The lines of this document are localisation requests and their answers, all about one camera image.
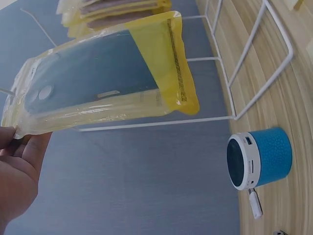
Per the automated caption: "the person's left hand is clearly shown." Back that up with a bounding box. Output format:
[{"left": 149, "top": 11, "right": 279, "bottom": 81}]
[{"left": 0, "top": 125, "right": 53, "bottom": 230}]

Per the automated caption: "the white wire rack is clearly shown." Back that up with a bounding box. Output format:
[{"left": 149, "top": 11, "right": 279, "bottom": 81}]
[{"left": 0, "top": 0, "right": 294, "bottom": 133}]

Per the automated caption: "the blue round speaker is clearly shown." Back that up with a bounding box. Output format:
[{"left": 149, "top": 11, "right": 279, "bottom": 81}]
[{"left": 226, "top": 126, "right": 293, "bottom": 192}]

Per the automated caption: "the clear yellow plastic packet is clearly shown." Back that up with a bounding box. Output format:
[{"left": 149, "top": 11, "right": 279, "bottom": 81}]
[{"left": 0, "top": 10, "right": 201, "bottom": 141}]

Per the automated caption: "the white cable plug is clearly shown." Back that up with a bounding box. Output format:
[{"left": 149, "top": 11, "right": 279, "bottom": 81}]
[{"left": 246, "top": 187, "right": 264, "bottom": 220}]

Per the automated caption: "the stack of yellow packets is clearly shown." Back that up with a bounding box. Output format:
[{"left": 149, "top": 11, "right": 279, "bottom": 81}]
[{"left": 55, "top": 0, "right": 172, "bottom": 39}]

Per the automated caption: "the dark blue phone case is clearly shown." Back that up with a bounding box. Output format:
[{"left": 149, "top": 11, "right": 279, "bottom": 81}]
[{"left": 23, "top": 28, "right": 162, "bottom": 116}]

